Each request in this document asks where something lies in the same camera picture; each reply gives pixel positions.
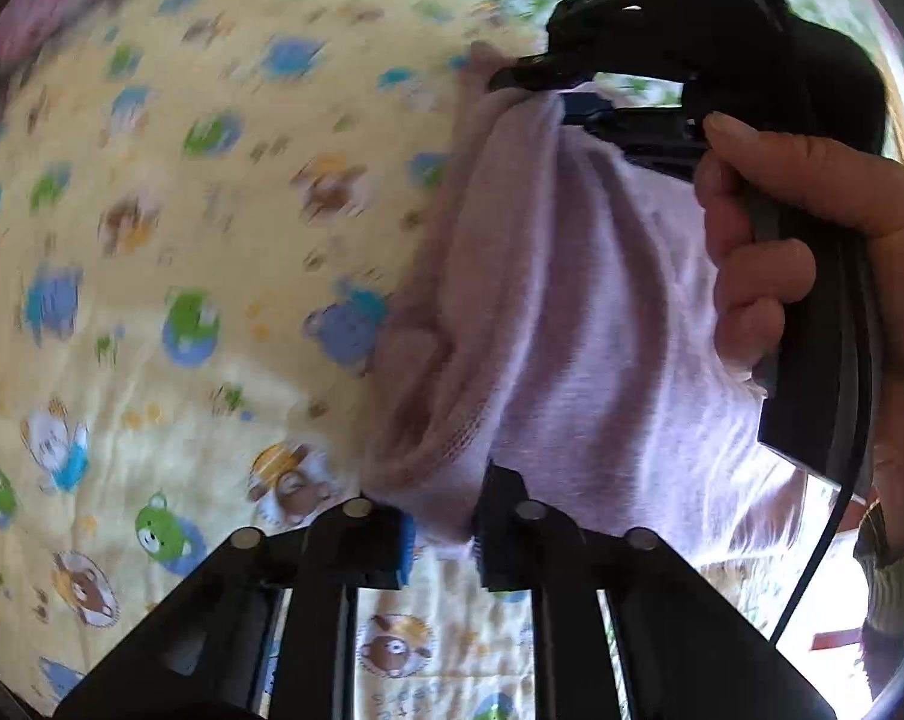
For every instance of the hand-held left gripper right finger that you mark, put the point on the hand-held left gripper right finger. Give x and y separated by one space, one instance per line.
485 555

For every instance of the yellow cartoon bear bedsheet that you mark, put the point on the yellow cartoon bear bedsheet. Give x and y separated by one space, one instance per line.
159 202

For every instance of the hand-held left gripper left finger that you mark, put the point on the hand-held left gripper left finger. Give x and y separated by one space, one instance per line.
401 551

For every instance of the person's right hand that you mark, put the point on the person's right hand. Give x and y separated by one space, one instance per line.
901 300

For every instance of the person's right forearm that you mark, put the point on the person's right forearm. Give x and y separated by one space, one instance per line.
898 600

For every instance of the purple knit sweater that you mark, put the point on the purple knit sweater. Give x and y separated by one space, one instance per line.
572 300

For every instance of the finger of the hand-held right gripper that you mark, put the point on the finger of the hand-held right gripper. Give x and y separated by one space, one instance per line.
572 76
647 135

